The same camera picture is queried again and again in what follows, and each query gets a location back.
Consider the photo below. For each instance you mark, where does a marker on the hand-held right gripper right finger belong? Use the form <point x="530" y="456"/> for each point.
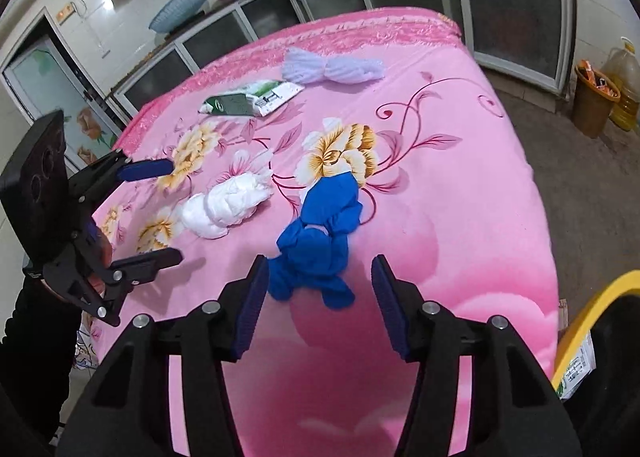
<point x="390" y="307"/>

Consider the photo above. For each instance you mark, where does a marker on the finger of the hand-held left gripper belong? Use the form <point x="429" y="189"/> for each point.
<point x="145" y="264"/>
<point x="145" y="168"/>

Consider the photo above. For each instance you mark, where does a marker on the person's left hand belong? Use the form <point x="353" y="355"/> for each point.
<point x="102" y="249"/>

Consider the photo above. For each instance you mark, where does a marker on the person's left forearm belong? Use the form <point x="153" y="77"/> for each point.
<point x="35" y="347"/>

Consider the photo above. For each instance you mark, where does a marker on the orange wrappers in bucket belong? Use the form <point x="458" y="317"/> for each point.
<point x="597" y="79"/>

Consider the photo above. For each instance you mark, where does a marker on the yellow rimmed black bin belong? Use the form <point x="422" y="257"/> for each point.
<point x="607" y="294"/>

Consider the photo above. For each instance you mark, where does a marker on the green white packet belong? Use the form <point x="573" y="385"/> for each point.
<point x="235" y="102"/>
<point x="575" y="372"/>

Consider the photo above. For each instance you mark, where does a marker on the orange wall switch box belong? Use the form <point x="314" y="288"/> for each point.
<point x="66" y="14"/>

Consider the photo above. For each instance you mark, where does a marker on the pink floral blanket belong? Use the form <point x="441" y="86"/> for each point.
<point x="425" y="237"/>

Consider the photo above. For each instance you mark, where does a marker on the blue plastic bag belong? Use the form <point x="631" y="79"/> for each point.
<point x="325" y="207"/>

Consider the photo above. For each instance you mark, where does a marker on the white plastic bag wad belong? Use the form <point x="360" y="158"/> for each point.
<point x="225" y="207"/>

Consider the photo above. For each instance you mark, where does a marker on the glass fronted kitchen cabinet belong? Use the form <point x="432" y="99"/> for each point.
<point x="515" y="12"/>

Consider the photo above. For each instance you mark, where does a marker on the large cooking oil jug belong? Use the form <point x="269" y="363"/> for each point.
<point x="627" y="87"/>

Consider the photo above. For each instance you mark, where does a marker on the blue plastic basket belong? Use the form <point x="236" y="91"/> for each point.
<point x="180" y="7"/>

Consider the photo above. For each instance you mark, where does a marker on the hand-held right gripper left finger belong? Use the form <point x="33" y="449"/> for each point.
<point x="252" y="307"/>

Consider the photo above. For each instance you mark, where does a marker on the flower painted glass door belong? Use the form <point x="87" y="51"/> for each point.
<point x="45" y="82"/>

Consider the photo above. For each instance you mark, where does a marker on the brown waste bucket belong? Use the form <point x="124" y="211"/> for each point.
<point x="592" y="112"/>

